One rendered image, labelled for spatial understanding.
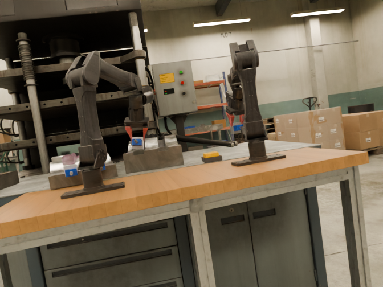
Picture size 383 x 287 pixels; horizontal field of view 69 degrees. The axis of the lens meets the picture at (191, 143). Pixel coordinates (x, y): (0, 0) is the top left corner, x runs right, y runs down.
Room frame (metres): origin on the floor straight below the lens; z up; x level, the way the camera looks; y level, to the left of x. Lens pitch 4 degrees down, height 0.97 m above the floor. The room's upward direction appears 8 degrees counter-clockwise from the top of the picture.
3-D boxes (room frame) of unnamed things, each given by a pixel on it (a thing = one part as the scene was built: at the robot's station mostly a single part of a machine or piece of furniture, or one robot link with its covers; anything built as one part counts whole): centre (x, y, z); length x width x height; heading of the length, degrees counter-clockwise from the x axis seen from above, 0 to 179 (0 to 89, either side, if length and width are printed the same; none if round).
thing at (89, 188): (0.92, 0.34, 0.84); 0.20 x 0.07 x 0.08; 102
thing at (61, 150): (2.21, 0.84, 0.87); 0.50 x 0.27 x 0.17; 7
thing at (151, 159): (1.48, 0.20, 0.87); 0.50 x 0.26 x 0.14; 7
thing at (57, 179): (1.35, 0.55, 0.86); 0.50 x 0.26 x 0.11; 24
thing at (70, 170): (1.08, 0.48, 0.86); 0.13 x 0.05 x 0.05; 24
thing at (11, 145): (2.29, 0.88, 0.96); 1.29 x 0.83 x 0.18; 97
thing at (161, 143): (1.46, 0.21, 0.92); 0.35 x 0.16 x 0.09; 7
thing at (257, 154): (1.05, -0.24, 0.84); 0.20 x 0.07 x 0.08; 102
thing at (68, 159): (1.35, 0.54, 0.90); 0.26 x 0.18 x 0.08; 24
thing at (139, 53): (2.28, 0.88, 1.45); 1.29 x 0.82 x 0.19; 97
